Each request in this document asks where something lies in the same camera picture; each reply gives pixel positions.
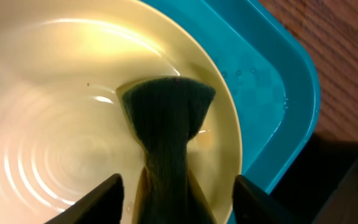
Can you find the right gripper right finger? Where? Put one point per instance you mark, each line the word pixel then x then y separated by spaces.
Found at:
pixel 252 205

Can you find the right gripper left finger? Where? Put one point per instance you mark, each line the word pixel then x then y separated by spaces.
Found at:
pixel 102 205

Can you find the green rimmed plate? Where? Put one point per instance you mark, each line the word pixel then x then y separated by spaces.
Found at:
pixel 62 129

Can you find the green yellow sponge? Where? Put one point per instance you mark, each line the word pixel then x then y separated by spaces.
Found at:
pixel 164 114

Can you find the teal plastic tray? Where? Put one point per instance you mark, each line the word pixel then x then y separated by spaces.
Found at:
pixel 270 75

